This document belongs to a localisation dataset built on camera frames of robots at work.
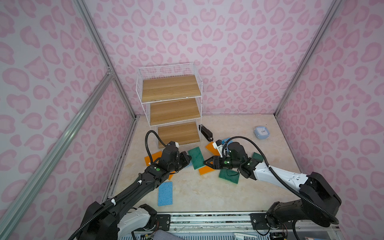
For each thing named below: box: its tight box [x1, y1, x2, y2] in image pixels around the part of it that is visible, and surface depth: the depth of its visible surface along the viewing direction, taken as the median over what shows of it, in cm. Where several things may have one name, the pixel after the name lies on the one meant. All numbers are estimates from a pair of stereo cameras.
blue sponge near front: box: [158, 181, 173, 207], surface depth 83 cm
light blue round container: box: [253, 126, 270, 140], surface depth 109 cm
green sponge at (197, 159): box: [188, 146, 205, 170], surface depth 82 cm
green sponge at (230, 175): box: [219, 169, 240, 184], surface depth 87 cm
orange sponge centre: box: [198, 165, 216, 175], surface depth 92 cm
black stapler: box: [198, 124, 214, 142], surface depth 109 cm
